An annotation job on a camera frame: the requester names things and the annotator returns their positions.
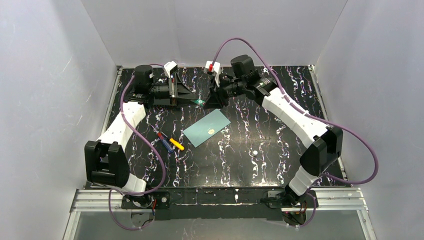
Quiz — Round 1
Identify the green white marker pen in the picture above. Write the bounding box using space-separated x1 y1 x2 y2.
194 99 205 107

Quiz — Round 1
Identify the teal paper envelope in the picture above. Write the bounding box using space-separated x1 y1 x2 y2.
183 109 231 148

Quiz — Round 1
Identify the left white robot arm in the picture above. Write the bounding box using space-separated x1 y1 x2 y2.
84 61 197 196

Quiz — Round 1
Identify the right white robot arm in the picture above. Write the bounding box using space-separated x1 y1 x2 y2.
204 54 343 200

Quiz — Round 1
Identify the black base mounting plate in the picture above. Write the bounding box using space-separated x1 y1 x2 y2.
121 186 319 224

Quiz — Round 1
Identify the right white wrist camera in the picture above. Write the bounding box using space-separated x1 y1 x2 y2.
204 60 221 87

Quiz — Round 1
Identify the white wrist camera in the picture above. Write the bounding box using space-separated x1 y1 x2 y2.
204 60 221 87
163 61 178 78

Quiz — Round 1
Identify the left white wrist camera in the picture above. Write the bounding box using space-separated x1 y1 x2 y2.
163 61 178 78

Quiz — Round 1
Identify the yellow handled screwdriver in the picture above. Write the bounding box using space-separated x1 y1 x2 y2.
169 138 185 151

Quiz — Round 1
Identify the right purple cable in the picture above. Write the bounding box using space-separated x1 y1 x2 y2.
210 37 380 228

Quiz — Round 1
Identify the purple cable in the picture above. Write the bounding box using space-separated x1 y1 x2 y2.
108 63 167 232
210 37 380 228

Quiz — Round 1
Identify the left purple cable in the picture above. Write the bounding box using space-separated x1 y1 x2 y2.
108 63 167 232

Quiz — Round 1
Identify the aluminium frame rail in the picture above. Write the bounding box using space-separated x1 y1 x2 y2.
70 187 369 212

